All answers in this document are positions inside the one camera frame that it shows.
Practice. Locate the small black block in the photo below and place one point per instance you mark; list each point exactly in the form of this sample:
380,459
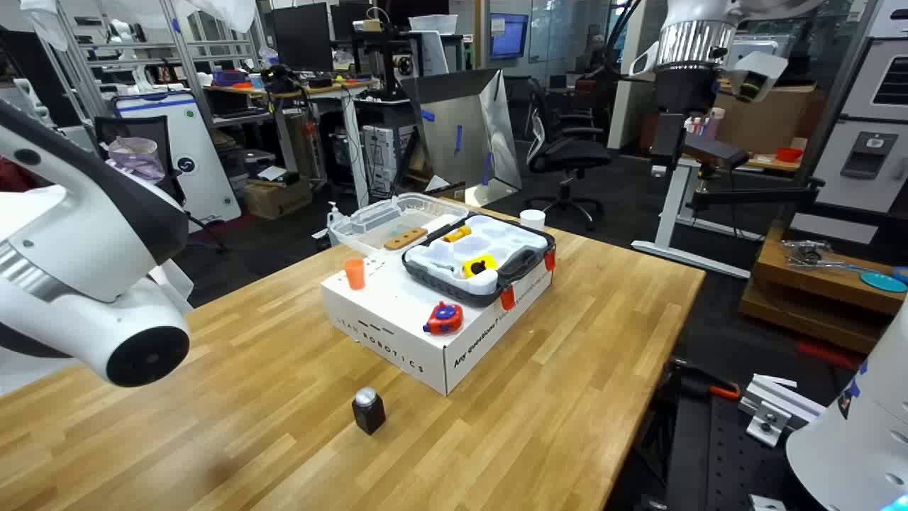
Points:
371,413

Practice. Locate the small orange cup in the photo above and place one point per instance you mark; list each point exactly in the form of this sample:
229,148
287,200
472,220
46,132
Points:
355,274

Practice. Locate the teal disc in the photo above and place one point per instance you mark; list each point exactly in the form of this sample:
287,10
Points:
883,281

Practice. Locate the low wooden shelf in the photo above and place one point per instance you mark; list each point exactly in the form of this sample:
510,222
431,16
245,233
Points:
812,300

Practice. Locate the small brown cardboard box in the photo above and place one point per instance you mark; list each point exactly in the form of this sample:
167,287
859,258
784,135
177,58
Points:
276,196

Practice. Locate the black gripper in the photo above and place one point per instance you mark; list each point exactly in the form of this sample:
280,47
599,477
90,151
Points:
685,88

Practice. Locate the monitor with blue screen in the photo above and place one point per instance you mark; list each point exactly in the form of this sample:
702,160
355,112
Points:
510,37

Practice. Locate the black perforated breadboard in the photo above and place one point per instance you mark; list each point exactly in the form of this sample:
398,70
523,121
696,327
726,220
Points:
710,454

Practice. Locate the white black-jointed robot arm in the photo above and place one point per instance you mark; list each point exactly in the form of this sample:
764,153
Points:
86,237

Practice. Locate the white grey appliance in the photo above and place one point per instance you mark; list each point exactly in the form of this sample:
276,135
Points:
870,143

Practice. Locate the yellow black tool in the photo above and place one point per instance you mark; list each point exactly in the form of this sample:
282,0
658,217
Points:
480,266

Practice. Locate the small white pump bottle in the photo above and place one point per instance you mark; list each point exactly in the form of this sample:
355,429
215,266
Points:
333,217

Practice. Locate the white perforated computer tower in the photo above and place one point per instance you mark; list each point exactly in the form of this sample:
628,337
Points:
387,160

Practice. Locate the white cardboard box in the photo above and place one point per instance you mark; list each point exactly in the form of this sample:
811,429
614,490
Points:
398,314

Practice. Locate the red blue tape measure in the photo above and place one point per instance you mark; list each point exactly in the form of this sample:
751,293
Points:
443,318

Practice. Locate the black monitor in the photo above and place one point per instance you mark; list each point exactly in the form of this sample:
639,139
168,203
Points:
302,37

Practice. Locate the clear plastic lid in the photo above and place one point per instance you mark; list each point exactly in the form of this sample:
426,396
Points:
374,220

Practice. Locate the pile of metal parts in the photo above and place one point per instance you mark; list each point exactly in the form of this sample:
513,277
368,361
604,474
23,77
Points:
807,254

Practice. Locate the white-legged desk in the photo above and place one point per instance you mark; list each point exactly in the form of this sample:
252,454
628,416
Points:
676,203

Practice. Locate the yellow orange tool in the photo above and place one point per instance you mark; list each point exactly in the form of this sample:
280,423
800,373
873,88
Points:
458,233

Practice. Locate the large brown cardboard box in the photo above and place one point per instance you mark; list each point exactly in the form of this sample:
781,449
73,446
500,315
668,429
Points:
767,118

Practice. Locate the aluminium bracket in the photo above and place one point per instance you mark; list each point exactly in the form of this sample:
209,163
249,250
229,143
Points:
780,406

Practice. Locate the flat black device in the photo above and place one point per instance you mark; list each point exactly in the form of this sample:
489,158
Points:
713,151

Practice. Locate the purple cloth bag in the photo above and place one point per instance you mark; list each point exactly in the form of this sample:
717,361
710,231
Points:
137,160

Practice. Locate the white cabinet with round logo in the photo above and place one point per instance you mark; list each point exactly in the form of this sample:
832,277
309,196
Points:
204,160

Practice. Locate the silver board with blue tape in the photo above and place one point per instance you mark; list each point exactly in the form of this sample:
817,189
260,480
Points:
463,132

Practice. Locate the grey white organizer case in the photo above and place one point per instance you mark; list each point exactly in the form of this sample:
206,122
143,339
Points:
443,263

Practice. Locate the red bowl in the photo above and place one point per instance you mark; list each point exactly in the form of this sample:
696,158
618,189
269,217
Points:
791,153

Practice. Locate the white cylinder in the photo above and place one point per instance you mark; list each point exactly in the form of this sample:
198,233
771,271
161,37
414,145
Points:
531,220

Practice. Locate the black office chair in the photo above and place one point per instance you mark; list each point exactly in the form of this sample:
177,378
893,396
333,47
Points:
568,151

